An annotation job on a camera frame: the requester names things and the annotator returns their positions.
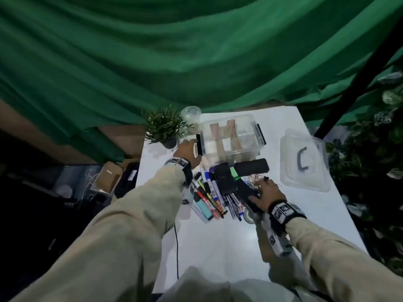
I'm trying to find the person's right hand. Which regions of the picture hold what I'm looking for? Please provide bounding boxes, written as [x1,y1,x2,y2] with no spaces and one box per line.
[248,178,287,214]

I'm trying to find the pile of silver paper clips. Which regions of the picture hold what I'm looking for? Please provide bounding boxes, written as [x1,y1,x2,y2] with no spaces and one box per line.
[244,174,279,193]

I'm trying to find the clear plastic storage box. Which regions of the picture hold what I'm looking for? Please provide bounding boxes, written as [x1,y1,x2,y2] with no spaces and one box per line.
[196,114,267,166]

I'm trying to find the person's right forearm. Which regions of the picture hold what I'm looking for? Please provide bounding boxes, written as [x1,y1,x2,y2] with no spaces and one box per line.
[285,216,403,302]

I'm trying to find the clear plastic cup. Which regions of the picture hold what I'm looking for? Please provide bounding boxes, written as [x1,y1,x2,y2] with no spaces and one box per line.
[180,106,202,135]

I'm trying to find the pile of markers and pens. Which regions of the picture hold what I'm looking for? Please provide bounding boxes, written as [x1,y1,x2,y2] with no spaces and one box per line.
[188,168,251,224]

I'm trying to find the small potted green plant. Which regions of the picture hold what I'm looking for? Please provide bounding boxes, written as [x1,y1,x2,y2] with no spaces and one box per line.
[143,105,194,150]

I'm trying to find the black device on floor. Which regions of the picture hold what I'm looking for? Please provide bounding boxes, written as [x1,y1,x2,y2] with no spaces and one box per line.
[114,162,140,198]

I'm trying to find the white table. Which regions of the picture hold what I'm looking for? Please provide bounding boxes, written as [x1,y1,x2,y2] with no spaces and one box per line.
[131,105,369,294]

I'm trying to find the black whiteboard eraser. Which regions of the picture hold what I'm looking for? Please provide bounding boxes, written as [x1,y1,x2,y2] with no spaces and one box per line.
[235,178,262,215]

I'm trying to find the person's left hand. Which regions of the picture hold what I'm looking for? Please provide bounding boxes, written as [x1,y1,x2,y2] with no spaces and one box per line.
[172,138,202,169]

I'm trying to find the green fabric curtain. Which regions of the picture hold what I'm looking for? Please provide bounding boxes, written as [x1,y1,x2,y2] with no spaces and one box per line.
[0,0,403,161]

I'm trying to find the clear tape roll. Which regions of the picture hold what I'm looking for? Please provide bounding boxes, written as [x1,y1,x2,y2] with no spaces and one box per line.
[242,209,264,224]

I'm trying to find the wrist camera with strap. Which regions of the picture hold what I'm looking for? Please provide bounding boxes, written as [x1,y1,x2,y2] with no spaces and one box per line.
[163,156,196,206]
[267,200,308,258]

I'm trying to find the person's left forearm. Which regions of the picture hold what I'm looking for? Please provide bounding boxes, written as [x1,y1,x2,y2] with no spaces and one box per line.
[9,166,189,302]

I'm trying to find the clear plastic box lid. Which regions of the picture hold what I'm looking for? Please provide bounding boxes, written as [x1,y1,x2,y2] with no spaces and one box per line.
[279,128,331,193]

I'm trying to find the black metal pole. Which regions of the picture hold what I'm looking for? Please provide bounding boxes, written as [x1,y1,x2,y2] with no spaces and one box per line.
[313,15,403,141]

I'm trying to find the left wrist camera with strap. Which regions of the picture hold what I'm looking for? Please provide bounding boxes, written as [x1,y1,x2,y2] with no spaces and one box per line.
[163,156,196,206]

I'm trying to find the right wrist camera with strap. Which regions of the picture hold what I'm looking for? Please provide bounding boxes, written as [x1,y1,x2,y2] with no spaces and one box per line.
[267,200,308,258]

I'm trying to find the teal highlighter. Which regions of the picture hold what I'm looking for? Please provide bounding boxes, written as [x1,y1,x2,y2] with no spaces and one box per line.
[197,201,212,221]

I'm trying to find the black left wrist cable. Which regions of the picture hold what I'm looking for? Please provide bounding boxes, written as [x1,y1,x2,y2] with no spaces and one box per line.
[172,221,181,280]

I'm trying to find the person's beige shirt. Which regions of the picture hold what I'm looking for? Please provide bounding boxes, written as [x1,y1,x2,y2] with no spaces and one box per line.
[151,266,319,302]

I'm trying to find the small open cardboard box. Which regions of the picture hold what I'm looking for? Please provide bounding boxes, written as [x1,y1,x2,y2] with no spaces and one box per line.
[89,161,124,195]

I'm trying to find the leafy green foliage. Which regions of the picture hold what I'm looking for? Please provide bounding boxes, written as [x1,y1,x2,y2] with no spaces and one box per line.
[326,64,403,277]

